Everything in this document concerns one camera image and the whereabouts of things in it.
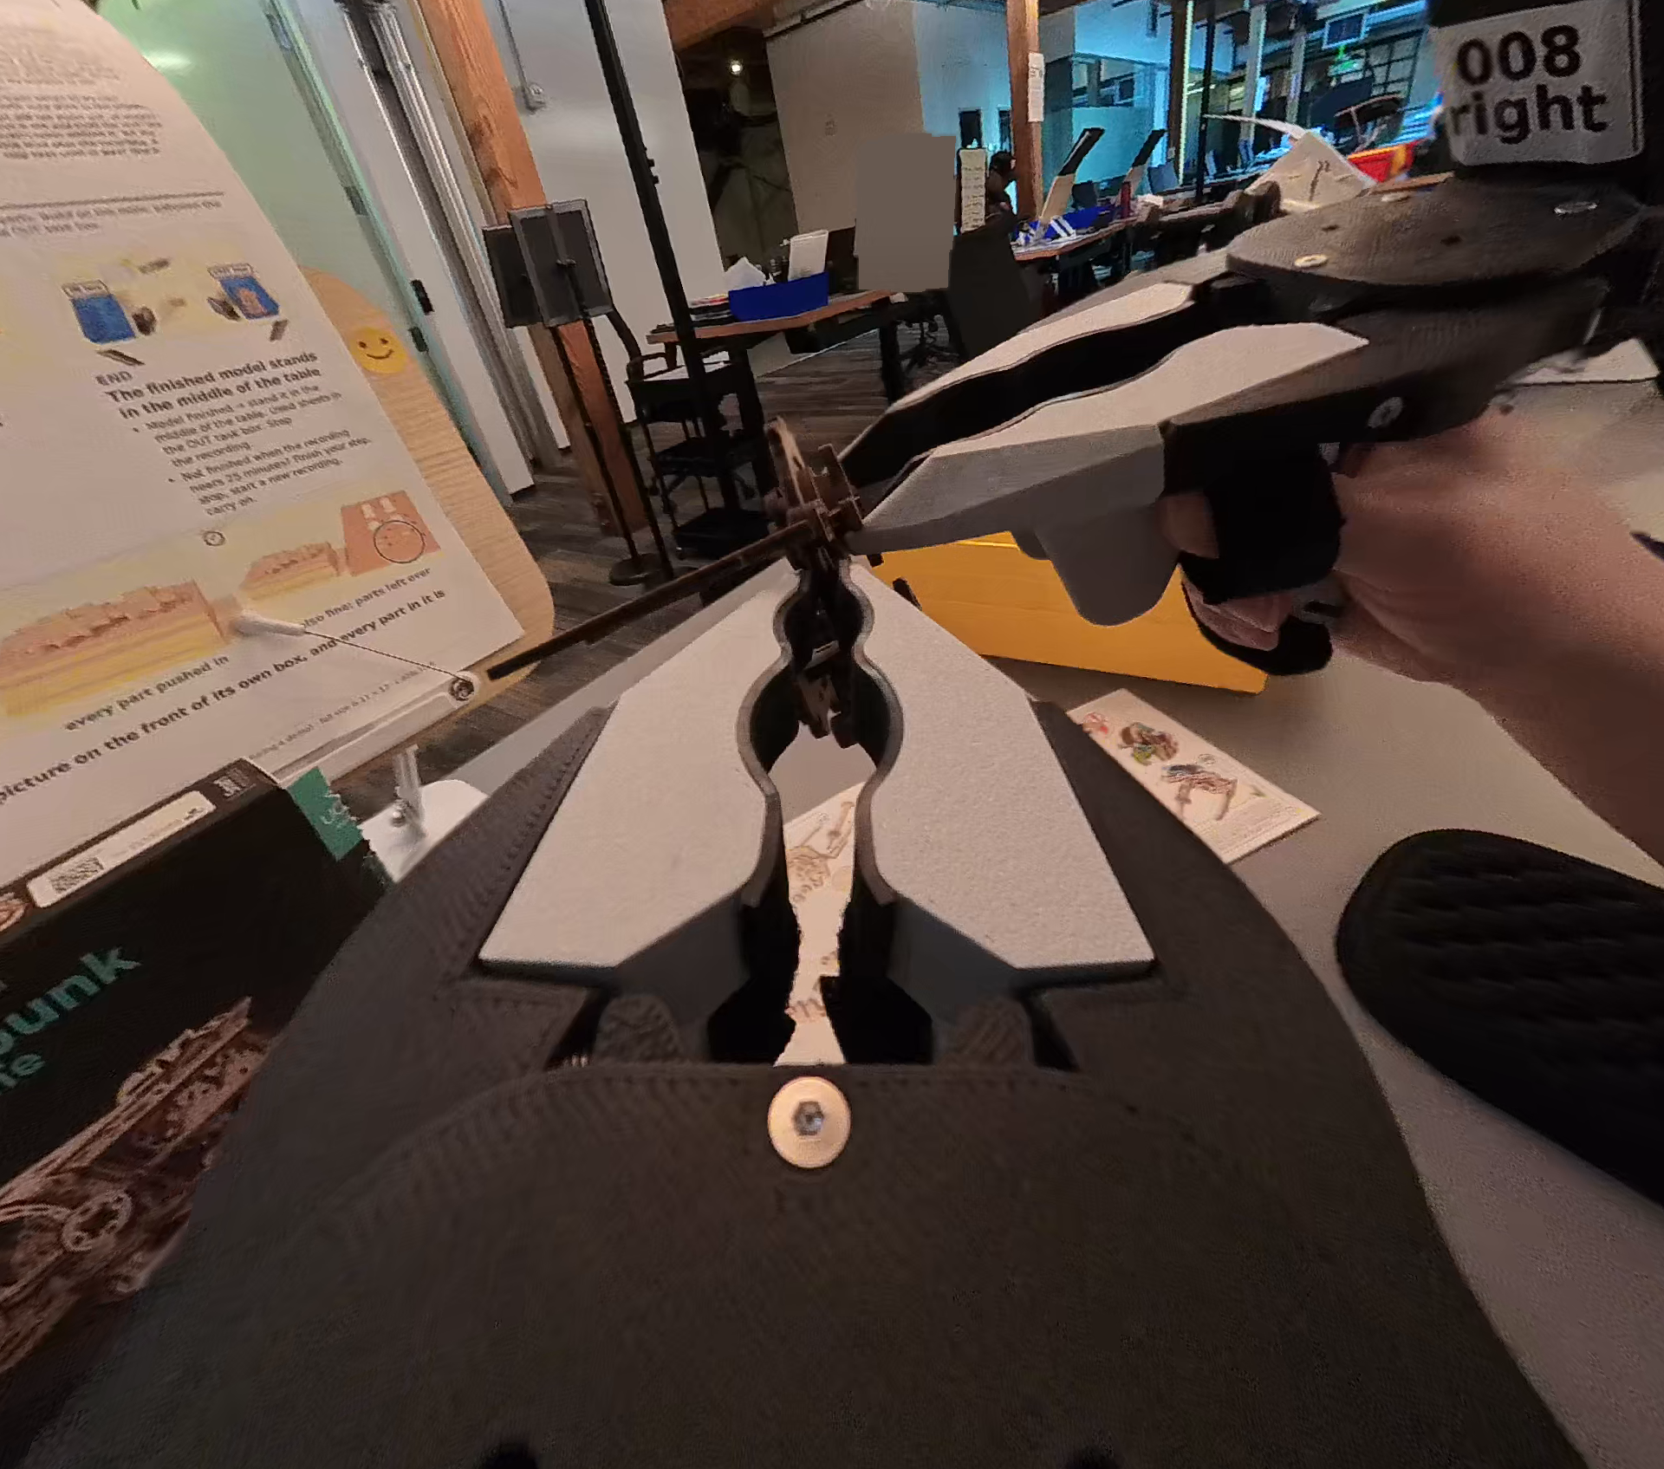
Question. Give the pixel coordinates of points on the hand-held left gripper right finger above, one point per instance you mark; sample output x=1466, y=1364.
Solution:
x=1002, y=845

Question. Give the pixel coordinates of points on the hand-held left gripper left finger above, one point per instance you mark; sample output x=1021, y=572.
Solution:
x=626, y=845

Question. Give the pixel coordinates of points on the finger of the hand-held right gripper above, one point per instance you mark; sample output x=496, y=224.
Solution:
x=1041, y=355
x=1069, y=453

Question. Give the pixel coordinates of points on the brown wooden mechanical model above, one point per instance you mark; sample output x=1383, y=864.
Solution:
x=814, y=507

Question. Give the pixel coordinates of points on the black model kit box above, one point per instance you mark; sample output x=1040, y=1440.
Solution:
x=133, y=974

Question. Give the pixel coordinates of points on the person's right hand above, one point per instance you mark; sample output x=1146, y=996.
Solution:
x=1454, y=560

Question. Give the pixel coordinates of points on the yellow plastic bin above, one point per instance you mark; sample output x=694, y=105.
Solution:
x=989, y=598

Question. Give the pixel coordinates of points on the white board stand base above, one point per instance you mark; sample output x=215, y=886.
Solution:
x=435, y=823

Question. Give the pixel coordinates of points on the illustrated assembly leaflet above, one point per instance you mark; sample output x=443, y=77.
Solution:
x=1198, y=782

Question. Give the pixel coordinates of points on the wooden office desk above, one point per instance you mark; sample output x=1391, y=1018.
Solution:
x=781, y=314

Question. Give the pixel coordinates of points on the blue plastic bin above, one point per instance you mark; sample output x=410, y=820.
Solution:
x=781, y=300

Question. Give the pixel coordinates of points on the wooden pillar with paper note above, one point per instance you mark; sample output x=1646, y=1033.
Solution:
x=1023, y=66

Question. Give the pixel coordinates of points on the black office chair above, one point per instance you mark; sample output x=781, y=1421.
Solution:
x=708, y=526

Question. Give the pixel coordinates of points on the plywood board with smiley sticker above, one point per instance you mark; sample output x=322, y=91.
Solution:
x=431, y=430

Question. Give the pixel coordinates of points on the black textured pad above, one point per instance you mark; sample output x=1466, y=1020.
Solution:
x=1508, y=974

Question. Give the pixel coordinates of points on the printed instruction sheet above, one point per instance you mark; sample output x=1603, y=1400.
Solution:
x=195, y=325

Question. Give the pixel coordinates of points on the thick wooden pillar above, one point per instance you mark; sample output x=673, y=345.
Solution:
x=443, y=2

